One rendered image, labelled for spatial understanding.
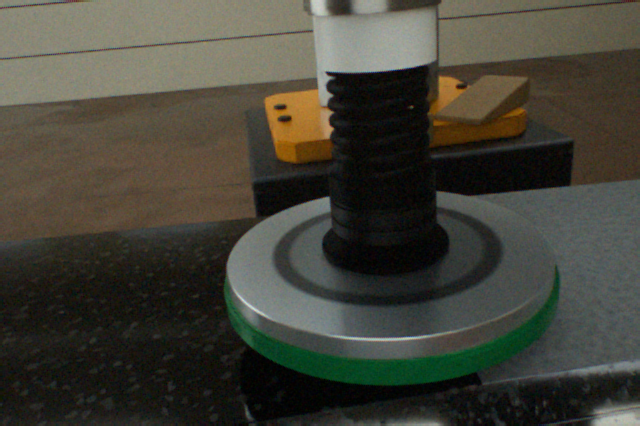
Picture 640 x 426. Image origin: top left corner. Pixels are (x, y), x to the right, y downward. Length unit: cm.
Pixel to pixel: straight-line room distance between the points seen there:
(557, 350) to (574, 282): 9
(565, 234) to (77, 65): 653
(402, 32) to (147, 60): 635
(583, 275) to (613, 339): 8
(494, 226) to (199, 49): 616
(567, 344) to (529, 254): 6
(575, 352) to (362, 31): 23
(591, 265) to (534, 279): 15
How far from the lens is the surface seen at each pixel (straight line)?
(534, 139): 114
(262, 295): 34
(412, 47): 32
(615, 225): 57
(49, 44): 695
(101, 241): 62
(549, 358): 39
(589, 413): 39
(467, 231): 41
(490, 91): 120
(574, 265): 50
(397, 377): 31
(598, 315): 44
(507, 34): 675
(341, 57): 32
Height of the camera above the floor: 106
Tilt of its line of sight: 23 degrees down
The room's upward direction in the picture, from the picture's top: 5 degrees counter-clockwise
